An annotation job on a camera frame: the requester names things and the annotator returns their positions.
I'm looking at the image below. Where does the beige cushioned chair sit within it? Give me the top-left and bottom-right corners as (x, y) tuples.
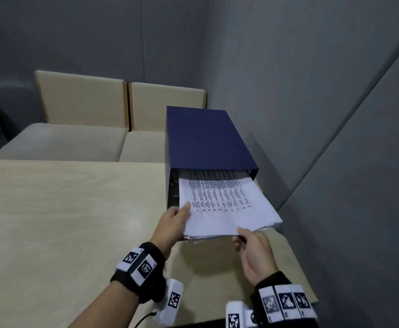
(0, 70), (130, 163)
(118, 82), (208, 164)

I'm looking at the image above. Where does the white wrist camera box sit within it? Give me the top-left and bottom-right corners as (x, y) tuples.
(157, 278), (184, 326)
(226, 301), (255, 328)

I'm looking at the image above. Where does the person's left forearm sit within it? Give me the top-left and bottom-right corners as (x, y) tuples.
(68, 280), (140, 328)

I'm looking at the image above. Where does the person's left hand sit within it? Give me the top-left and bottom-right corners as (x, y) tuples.
(150, 201), (193, 260)

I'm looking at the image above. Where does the stack of printed paper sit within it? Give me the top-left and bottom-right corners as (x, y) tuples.
(178, 170), (284, 245)

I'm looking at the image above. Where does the person's right hand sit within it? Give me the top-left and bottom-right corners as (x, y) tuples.
(232, 227), (279, 287)

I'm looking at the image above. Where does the black marker wristband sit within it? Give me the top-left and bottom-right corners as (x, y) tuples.
(250, 271), (320, 328)
(110, 241), (167, 303)

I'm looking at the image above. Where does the thin black cable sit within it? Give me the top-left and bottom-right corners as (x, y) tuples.
(136, 310), (158, 323)

